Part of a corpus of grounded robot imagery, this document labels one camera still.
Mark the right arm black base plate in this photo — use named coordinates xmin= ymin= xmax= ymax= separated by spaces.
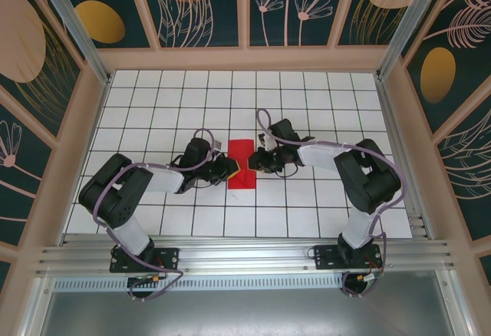
xmin=313 ymin=243 xmax=383 ymax=272

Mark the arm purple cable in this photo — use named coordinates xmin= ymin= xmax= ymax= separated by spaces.
xmin=255 ymin=108 xmax=407 ymax=299
xmin=94 ymin=127 xmax=216 ymax=303

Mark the aluminium side rail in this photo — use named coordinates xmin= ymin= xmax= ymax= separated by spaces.
xmin=375 ymin=77 xmax=434 ymax=241

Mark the small board with yellow connector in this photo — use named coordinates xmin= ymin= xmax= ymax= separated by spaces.
xmin=354 ymin=272 xmax=384 ymax=285
xmin=128 ymin=273 xmax=162 ymax=287

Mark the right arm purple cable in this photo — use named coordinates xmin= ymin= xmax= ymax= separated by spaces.
xmin=255 ymin=108 xmax=407 ymax=299

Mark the aluminium corner post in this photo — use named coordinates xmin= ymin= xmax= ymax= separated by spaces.
xmin=375 ymin=0 xmax=461 ymax=80
xmin=30 ymin=0 xmax=112 ymax=86

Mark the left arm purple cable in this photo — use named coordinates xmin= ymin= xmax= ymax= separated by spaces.
xmin=94 ymin=127 xmax=216 ymax=303

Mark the slotted grey cable duct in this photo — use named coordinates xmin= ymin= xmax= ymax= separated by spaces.
xmin=53 ymin=276 xmax=346 ymax=293

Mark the red cloth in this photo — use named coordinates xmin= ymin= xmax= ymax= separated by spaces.
xmin=227 ymin=139 xmax=256 ymax=190

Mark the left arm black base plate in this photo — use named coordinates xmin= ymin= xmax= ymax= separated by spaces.
xmin=109 ymin=246 xmax=180 ymax=274

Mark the aluminium front rail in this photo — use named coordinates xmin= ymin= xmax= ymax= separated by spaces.
xmin=36 ymin=234 xmax=457 ymax=275

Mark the grey metal sheet panel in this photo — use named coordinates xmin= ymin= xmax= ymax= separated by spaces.
xmin=21 ymin=268 xmax=475 ymax=336

